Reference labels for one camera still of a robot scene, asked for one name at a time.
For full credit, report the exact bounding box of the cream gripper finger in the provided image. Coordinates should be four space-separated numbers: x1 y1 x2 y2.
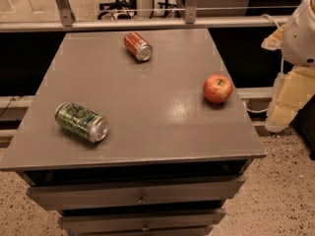
261 26 284 51
265 66 315 133

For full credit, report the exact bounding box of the red coke can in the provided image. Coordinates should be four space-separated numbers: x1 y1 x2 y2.
124 31 153 62

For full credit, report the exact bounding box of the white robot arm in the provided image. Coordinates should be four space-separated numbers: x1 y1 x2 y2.
261 0 315 133

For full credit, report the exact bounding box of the green soda can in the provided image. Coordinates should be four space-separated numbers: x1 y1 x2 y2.
55 102 109 143

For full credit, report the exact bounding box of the red apple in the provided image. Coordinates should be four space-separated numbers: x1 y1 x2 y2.
203 75 233 103

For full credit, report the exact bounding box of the grey drawer cabinet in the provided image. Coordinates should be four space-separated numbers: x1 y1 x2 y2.
1 29 265 236

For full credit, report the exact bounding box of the white cable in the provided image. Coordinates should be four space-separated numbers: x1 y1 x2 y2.
260 13 282 30

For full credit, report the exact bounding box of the right metal bracket post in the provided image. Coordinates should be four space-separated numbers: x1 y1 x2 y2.
185 0 198 24

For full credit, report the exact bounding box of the metal bracket post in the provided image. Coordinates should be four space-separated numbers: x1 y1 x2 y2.
55 0 75 27
185 0 198 24

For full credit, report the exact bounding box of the left metal bracket post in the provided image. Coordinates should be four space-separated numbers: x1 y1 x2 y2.
55 0 75 27

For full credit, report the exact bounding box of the metal window rail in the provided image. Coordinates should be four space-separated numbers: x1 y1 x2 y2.
0 16 288 33

